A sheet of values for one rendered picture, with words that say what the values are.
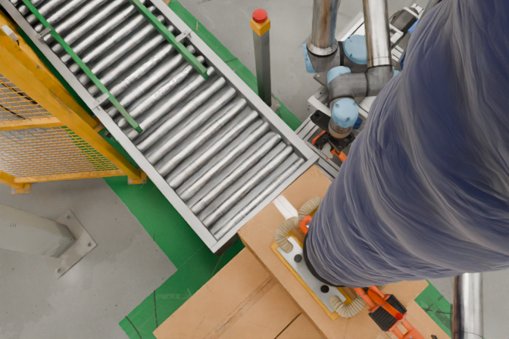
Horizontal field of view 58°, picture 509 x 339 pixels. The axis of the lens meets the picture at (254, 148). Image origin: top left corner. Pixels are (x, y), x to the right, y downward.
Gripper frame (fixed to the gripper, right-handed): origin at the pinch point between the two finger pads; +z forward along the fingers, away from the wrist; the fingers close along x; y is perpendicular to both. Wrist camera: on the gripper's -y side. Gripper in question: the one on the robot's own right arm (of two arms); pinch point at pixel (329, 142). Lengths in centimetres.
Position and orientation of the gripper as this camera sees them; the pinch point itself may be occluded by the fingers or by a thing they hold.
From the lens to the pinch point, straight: 170.7
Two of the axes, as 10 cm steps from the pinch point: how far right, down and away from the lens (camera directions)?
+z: 0.5, 3.1, 9.5
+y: 6.5, 7.1, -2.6
